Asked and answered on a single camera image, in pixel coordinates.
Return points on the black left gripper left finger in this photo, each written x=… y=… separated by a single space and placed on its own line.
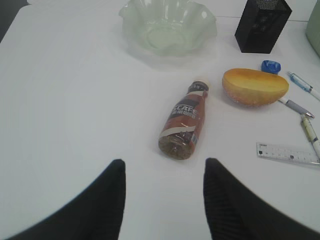
x=95 y=214

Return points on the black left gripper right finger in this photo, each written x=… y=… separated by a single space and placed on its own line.
x=233 y=212

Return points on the brown coffee drink bottle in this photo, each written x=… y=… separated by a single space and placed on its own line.
x=180 y=134

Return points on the golden bread loaf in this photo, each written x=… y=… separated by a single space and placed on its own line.
x=253 y=88

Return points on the cream yellow ballpoint pen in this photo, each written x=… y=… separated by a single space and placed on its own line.
x=311 y=134

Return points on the white grey ballpoint pen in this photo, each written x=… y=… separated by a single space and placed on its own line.
x=295 y=107

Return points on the blue white ballpoint pen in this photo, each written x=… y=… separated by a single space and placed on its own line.
x=303 y=85

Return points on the blue pencil sharpener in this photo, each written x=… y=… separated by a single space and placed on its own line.
x=272 y=67

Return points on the black mesh pen holder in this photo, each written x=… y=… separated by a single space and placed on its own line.
x=261 y=24

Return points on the pale green plastic basket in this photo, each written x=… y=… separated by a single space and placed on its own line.
x=312 y=31

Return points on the clear plastic ruler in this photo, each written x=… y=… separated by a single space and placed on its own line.
x=286 y=154

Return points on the pale green wavy glass bowl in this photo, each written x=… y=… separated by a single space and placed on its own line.
x=170 y=28

